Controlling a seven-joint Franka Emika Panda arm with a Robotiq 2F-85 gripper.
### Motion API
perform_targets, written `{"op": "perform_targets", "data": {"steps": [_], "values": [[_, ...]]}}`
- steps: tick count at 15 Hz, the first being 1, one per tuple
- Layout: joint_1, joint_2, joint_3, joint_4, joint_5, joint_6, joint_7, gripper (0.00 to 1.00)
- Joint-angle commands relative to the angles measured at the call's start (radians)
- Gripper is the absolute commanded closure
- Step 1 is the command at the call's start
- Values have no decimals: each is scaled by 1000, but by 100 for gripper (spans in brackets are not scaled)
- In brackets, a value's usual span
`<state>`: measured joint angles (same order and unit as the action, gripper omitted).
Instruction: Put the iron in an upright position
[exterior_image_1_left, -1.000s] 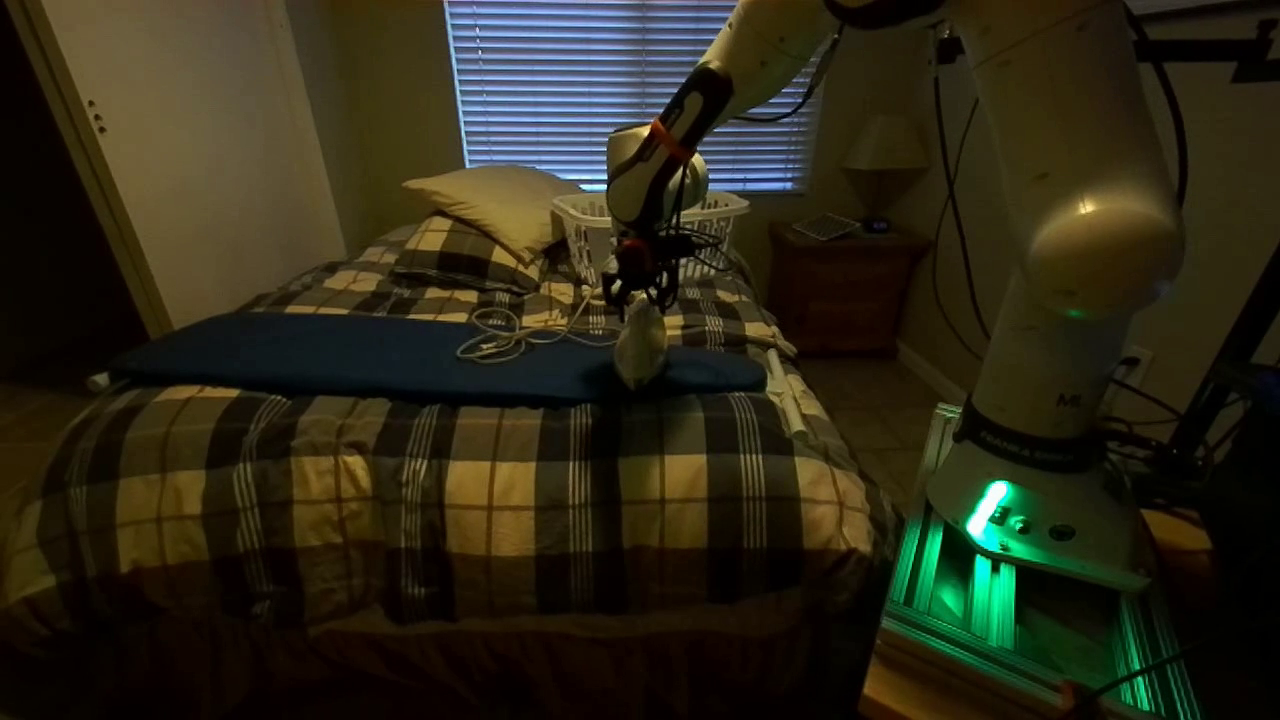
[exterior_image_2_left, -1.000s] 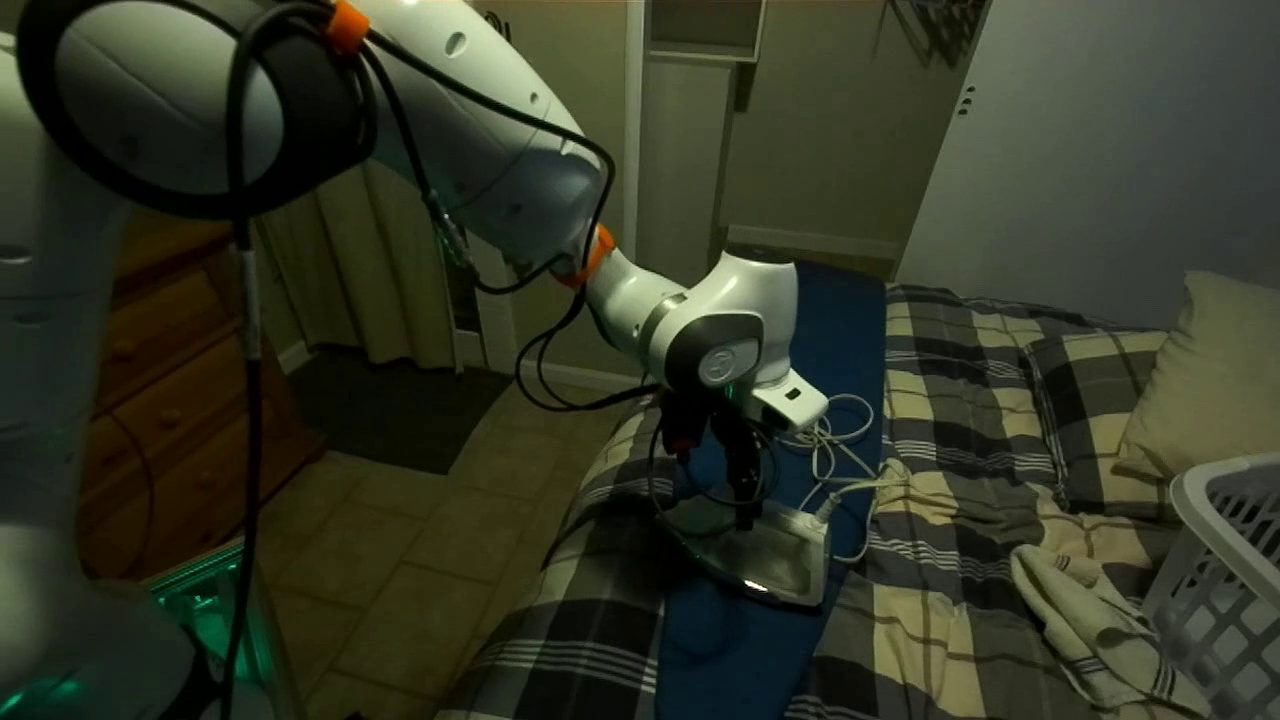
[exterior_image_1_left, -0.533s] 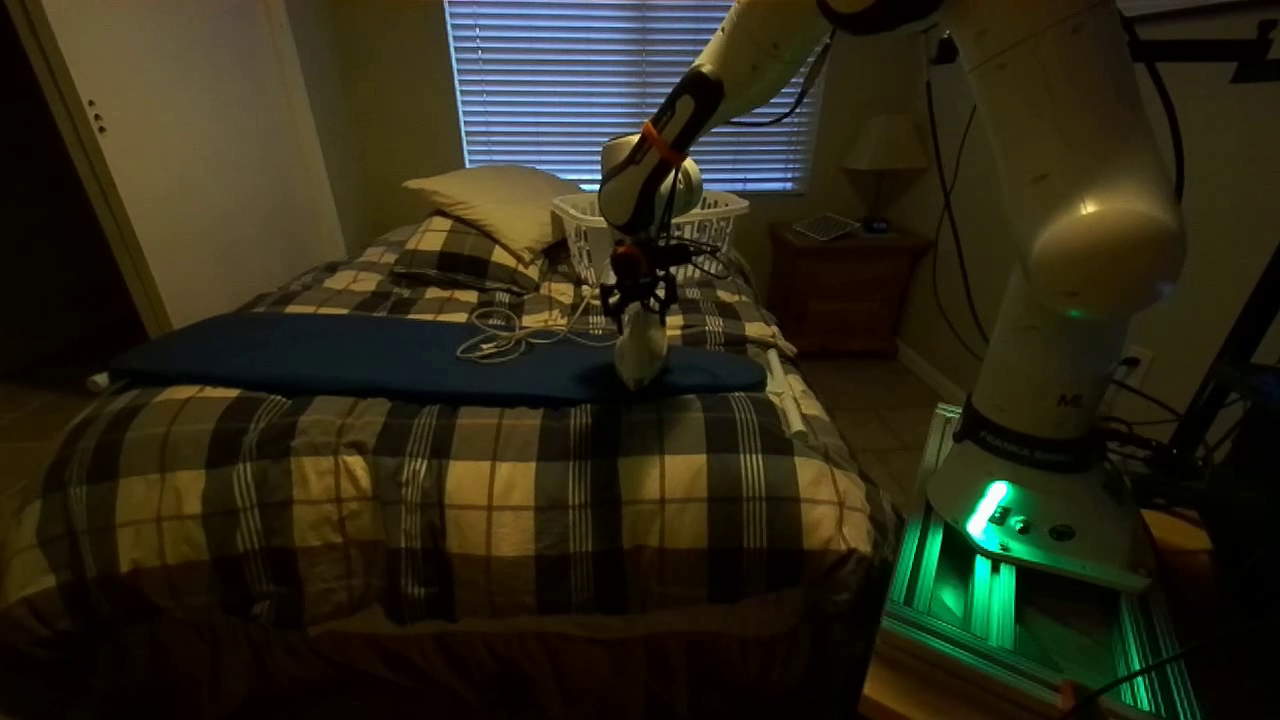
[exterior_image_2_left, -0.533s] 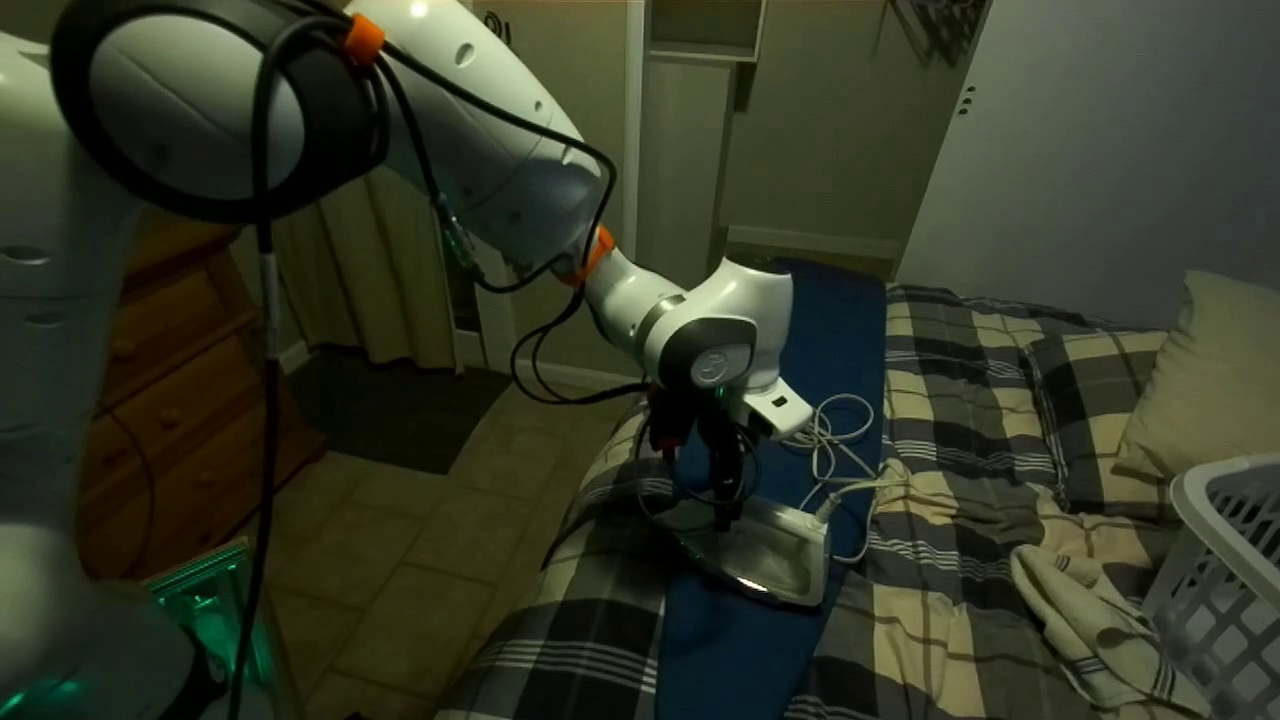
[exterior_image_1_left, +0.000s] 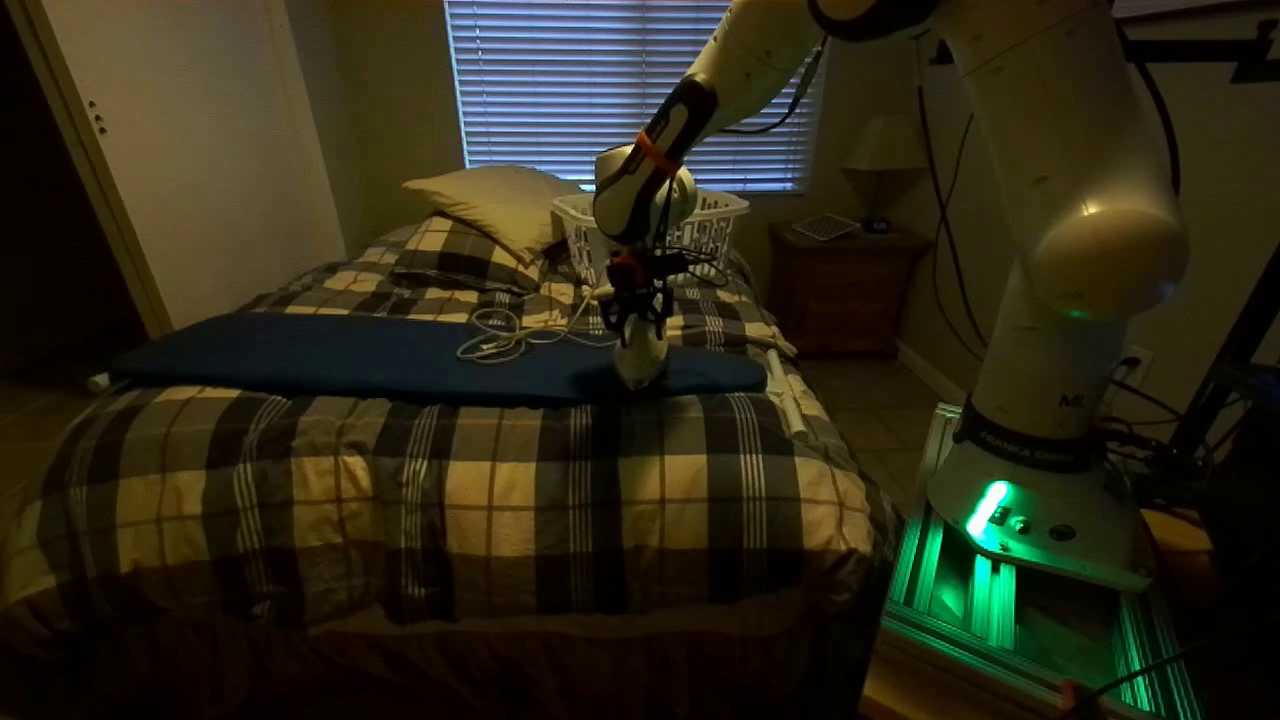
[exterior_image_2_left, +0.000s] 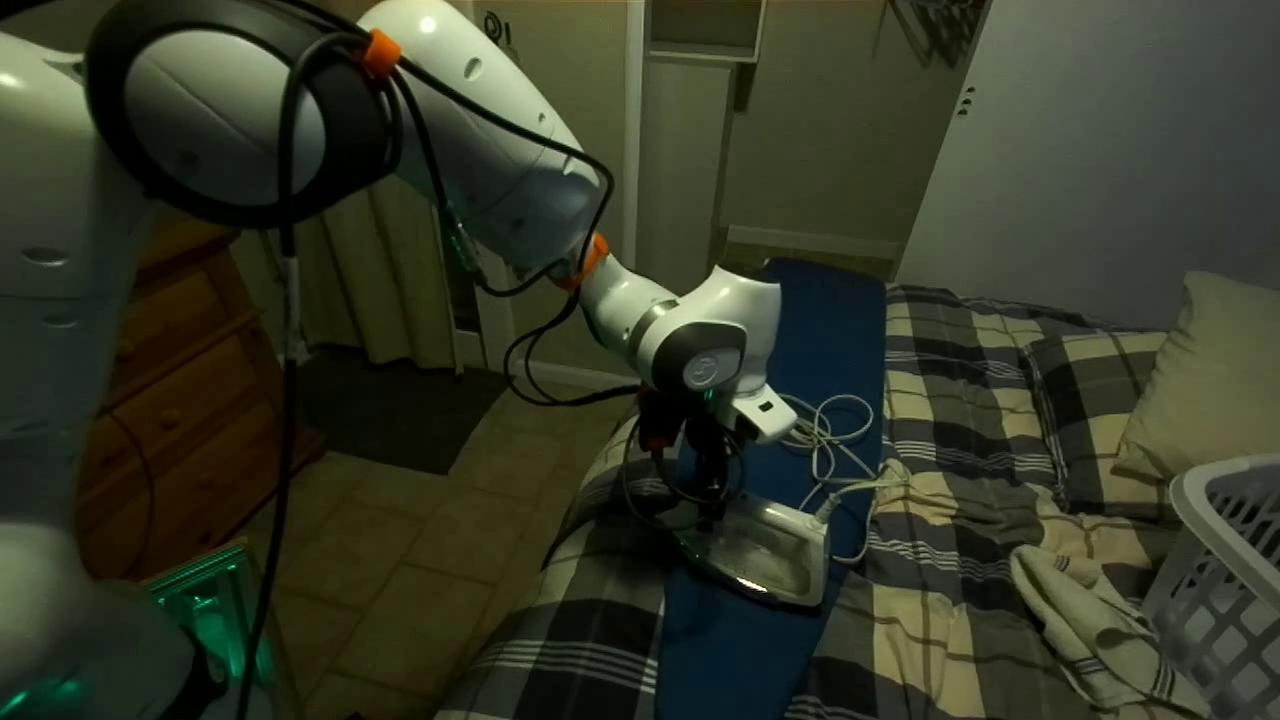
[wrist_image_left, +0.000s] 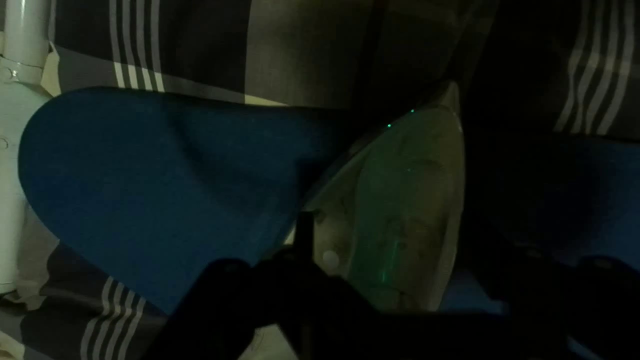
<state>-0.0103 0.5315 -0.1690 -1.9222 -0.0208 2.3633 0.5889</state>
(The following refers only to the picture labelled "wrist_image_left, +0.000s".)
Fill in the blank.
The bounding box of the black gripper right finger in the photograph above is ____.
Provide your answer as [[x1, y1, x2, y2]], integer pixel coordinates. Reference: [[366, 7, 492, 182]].
[[463, 246, 640, 360]]

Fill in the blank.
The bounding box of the blue ironing board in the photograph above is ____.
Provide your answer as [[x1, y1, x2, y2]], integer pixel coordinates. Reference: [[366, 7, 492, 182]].
[[16, 84, 640, 315]]

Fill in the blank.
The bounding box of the plaid bedspread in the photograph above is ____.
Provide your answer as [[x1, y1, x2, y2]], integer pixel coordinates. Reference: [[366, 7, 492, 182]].
[[0, 0, 640, 360]]

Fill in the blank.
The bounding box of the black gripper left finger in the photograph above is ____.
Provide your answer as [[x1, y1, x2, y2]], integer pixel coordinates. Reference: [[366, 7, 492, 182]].
[[140, 210, 428, 360]]

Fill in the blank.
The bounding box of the white clothes iron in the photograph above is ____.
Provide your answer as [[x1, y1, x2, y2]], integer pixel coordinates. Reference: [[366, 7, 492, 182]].
[[289, 80, 470, 315]]

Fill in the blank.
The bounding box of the white metal board leg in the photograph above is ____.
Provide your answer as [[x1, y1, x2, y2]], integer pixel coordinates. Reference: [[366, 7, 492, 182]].
[[0, 0, 55, 296]]

